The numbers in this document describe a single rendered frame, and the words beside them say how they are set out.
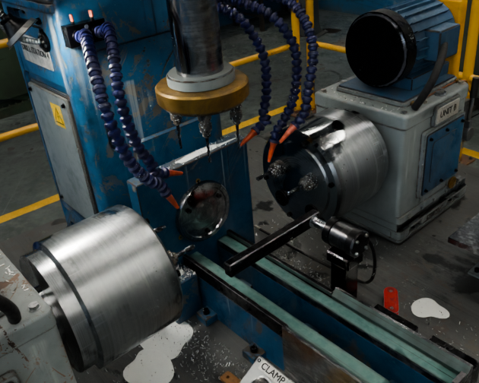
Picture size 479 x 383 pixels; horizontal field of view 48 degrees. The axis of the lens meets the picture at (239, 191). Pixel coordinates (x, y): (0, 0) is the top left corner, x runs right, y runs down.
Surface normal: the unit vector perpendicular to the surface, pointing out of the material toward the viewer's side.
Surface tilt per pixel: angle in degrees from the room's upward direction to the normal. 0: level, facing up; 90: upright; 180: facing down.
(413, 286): 0
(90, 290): 51
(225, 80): 90
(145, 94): 90
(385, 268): 0
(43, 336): 90
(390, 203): 90
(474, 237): 0
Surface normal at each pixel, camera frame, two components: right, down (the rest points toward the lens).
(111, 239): 0.15, -0.69
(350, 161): 0.54, -0.11
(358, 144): 0.42, -0.35
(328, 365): -0.75, 0.39
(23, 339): 0.65, 0.33
